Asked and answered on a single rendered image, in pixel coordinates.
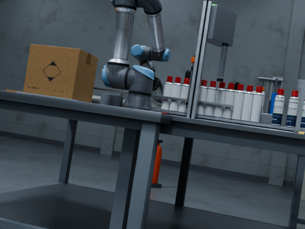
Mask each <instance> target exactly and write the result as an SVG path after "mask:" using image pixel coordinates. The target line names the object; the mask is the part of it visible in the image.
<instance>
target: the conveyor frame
mask: <svg viewBox="0 0 305 229"><path fill-rule="evenodd" d="M91 103H95V104H100V102H99V101H91ZM152 111H154V112H160V113H161V112H164V113H167V114H168V115H171V116H178V117H184V118H186V116H187V114H185V113H178V112H171V111H164V110H156V109H152ZM196 119H200V120H206V121H213V122H220V123H226V124H235V125H242V126H249V127H255V128H262V129H270V130H277V131H284V132H291V133H293V132H294V131H301V132H305V130H303V129H294V128H287V127H280V126H273V125H266V124H257V123H251V122H244V121H237V120H230V119H221V118H214V117H208V116H201V115H196Z"/></svg>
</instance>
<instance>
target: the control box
mask: <svg viewBox="0 0 305 229"><path fill-rule="evenodd" d="M236 17H237V13H235V12H233V11H230V10H228V9H226V8H224V7H221V6H219V5H212V6H211V12H210V19H209V25H208V31H207V43H209V44H212V45H215V46H218V47H222V43H228V44H229V45H228V47H230V46H232V45H233V38H234V32H235V26H236Z"/></svg>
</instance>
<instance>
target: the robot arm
mask: <svg viewBox="0 0 305 229"><path fill-rule="evenodd" d="M111 3H112V5H113V6H114V9H115V11H116V20H115V27H114V35H113V46H112V54H111V59H110V60H109V61H108V64H107V65H105V66H104V67H103V70H102V79H103V83H104V85H105V86H106V87H109V88H113V89H122V90H129V93H128V97H127V99H126V101H125V103H124V105H123V107H124V108H131V109H138V110H147V111H152V105H151V95H156V91H155V90H157V92H158V95H161V96H163V93H162V90H163V85H162V83H161V80H160V79H159V78H157V77H156V75H155V67H154V65H153V62H152V60H153V61H161V62H168V61H169V58H170V50H169V49H166V48H165V42H164V35H163V28H162V18H161V11H162V4H161V1H160V0H111ZM137 8H143V9H144V13H145V14H147V20H148V27H149V33H150V39H151V44H152V47H146V46H141V45H134V46H133V47H132V48H131V54H132V56H133V57H134V58H136V59H137V60H139V63H140V66H138V65H133V67H132V68H130V67H129V66H130V64H129V63H128V49H129V42H130V34H131V27H132V19H133V14H134V13H135V12H136V10H137Z"/></svg>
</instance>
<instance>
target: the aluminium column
mask: <svg viewBox="0 0 305 229"><path fill-rule="evenodd" d="M212 5H213V2H212V0H204V1H203V8H202V16H201V22H200V28H199V35H198V41H197V49H196V56H195V62H194V68H193V74H192V83H191V89H190V95H189V102H188V108H187V116H186V118H191V119H196V115H197V106H198V100H199V94H200V87H201V81H202V73H203V66H204V60H205V53H206V47H207V31H208V25H209V19H210V12H211V6H212Z"/></svg>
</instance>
